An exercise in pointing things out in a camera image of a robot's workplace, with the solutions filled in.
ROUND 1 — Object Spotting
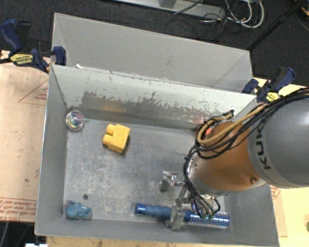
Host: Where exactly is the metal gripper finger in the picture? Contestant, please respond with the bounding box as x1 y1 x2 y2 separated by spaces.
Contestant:
163 204 189 234
159 171 187 196

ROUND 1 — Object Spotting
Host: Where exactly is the blue hair brush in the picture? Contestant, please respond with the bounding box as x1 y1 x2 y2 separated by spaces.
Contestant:
133 199 232 232

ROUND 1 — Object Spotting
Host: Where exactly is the grey metal bin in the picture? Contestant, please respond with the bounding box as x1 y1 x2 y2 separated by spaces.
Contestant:
21 12 309 247

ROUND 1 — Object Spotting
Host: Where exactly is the yellow toy building block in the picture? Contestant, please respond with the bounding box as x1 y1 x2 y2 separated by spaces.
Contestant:
100 121 132 155

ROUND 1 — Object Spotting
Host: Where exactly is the blue toy animal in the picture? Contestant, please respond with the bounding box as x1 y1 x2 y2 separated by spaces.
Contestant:
63 199 95 223

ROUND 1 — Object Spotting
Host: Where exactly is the clear glass ball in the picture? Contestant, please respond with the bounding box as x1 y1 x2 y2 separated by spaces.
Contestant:
64 108 87 133

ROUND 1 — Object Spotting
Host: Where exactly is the brown cardboard board red print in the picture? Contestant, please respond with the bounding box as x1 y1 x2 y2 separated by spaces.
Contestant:
0 49 309 247

